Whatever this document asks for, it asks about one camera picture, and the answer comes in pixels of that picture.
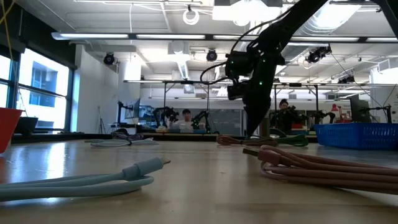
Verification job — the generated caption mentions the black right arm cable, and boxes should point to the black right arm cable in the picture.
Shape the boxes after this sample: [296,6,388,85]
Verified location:
[200,60,231,85]

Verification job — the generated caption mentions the white ring ceiling light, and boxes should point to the white ring ceiling light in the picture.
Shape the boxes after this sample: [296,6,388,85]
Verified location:
[182,8,200,26]

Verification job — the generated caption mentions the blue plastic basket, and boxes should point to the blue plastic basket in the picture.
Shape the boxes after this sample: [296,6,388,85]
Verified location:
[313,123,398,151]

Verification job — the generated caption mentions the light blue USB cable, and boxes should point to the light blue USB cable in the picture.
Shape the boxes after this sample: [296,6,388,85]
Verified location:
[0,156,171,202]

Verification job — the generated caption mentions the red plastic basket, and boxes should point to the red plastic basket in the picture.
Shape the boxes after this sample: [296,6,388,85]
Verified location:
[0,107,24,154]

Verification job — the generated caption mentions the background dark monitor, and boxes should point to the background dark monitor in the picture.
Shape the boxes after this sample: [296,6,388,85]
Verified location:
[349,93,371,123]

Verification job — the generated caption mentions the person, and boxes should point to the person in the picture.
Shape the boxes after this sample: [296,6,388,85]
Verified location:
[270,98,299,134]
[174,108,200,131]

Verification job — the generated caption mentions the white USB cable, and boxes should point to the white USB cable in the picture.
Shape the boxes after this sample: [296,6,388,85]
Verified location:
[84,138,159,147]

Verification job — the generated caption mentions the large window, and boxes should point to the large window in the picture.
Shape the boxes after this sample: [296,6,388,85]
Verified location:
[0,48,78,133]

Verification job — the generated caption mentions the black table frame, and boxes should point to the black table frame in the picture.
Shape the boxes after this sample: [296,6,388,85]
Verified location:
[12,132,318,144]

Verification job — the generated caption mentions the background monitor on arm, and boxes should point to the background monitor on arm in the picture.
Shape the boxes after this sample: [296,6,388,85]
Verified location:
[117,98,141,124]

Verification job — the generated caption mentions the overhead LED light bar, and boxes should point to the overhead LED light bar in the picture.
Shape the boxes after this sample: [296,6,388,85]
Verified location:
[51,30,398,44]

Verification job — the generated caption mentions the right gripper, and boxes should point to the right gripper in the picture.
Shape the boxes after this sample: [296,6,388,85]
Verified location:
[226,73,277,136]

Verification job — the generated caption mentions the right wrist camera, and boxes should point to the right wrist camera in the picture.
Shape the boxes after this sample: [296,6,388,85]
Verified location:
[225,51,249,79]

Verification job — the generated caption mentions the black bin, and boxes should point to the black bin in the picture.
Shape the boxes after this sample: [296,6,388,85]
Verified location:
[14,116,39,135]

